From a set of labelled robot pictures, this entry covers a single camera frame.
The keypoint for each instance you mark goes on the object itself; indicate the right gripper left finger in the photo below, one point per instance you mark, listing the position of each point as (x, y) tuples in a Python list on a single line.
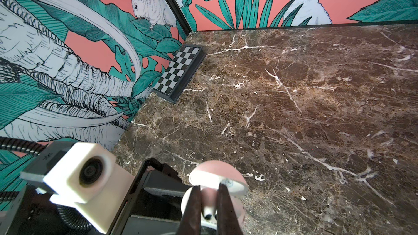
[(191, 212)]

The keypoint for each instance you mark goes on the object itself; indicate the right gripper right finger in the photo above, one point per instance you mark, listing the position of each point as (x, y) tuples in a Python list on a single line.
[(227, 222)]

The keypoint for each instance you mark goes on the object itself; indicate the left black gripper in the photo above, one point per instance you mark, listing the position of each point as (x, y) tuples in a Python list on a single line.
[(152, 205)]

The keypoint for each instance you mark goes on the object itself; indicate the white earbud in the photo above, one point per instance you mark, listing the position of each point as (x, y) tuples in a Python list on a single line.
[(209, 200)]

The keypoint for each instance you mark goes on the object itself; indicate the white round charging case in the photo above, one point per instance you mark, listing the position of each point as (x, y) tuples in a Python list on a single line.
[(211, 174)]

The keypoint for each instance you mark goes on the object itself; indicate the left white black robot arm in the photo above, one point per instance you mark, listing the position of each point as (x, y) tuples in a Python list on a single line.
[(32, 212)]

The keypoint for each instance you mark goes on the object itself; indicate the black white checkerboard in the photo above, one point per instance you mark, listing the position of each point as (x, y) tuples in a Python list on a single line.
[(179, 72)]

